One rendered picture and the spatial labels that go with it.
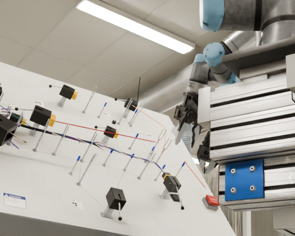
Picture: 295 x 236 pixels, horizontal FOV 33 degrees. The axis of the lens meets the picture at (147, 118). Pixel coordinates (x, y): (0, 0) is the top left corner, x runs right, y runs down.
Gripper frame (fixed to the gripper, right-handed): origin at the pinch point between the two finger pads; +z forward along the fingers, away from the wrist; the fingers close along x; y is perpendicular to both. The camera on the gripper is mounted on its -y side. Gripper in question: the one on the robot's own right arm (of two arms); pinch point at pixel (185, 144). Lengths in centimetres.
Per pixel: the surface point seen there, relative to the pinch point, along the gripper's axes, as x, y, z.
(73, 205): 44, -3, 27
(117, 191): 32.9, -9.4, 19.1
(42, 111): 49, 28, 1
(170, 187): 2.1, -0.2, 17.7
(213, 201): -22.9, -0.4, 21.5
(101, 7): -93, 259, -80
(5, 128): 70, 8, 6
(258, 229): -106, 38, 45
